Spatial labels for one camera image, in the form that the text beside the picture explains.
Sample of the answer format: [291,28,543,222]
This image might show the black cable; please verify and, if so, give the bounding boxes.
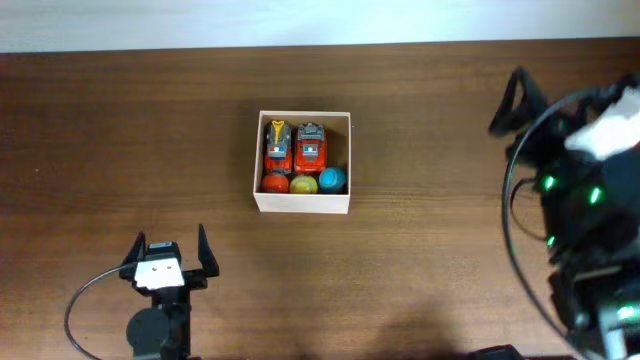
[501,87,601,360]
[63,265,132,360]

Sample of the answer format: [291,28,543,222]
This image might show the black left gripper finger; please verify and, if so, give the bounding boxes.
[122,232,146,265]
[198,224,220,278]

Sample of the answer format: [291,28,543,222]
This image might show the red toy fire truck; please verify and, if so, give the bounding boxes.
[294,123,327,174]

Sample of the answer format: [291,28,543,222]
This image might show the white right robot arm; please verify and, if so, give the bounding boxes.
[489,67,639,359]

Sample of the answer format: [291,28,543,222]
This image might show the white cardboard box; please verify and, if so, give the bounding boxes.
[252,110,352,214]

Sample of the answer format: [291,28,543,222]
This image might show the blue face ball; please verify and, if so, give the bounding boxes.
[318,167,347,194]

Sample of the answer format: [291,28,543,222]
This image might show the yellow face ball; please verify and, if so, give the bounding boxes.
[290,175,319,194]

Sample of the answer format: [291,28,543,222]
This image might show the red face ball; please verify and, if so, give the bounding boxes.
[260,172,290,194]

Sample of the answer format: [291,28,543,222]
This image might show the black left cable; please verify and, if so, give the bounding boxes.
[63,265,132,360]

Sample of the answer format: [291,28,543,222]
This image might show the black right cable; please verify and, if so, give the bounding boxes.
[501,87,601,360]

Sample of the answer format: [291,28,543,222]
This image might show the red toy truck yellow crane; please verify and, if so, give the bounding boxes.
[264,120,293,175]

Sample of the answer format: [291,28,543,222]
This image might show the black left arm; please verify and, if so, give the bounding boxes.
[119,225,220,359]

